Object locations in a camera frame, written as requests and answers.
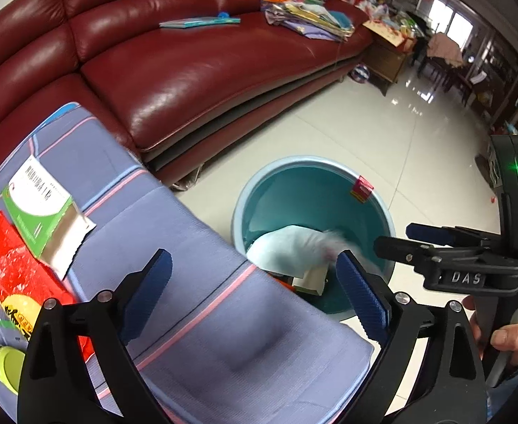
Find wooden side cabinet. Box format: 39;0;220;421
362;20;416;97

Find red label on bin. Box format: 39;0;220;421
350;175;374;204

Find clear plastic bag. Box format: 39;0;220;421
320;228;384;275

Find green lidded white bottle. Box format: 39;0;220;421
0;346;25;395

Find red yellow snack bag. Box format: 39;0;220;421
0;212;77;341

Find small ball under sofa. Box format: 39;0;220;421
349;63;370;83

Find pile of colourful bags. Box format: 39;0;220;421
261;0;356;42

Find teal round trash bin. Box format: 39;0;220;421
232;154;397;324

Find white paper sheet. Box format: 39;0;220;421
246;225;336;278

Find teal book on sofa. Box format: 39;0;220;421
158;12;241;30

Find white green tissue box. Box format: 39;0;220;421
2;155;96;279

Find dark red leather sofa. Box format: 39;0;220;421
0;0;373;184

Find person right hand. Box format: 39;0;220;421
462;296;518;366

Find blue plaid tablecloth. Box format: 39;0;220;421
0;104;373;423

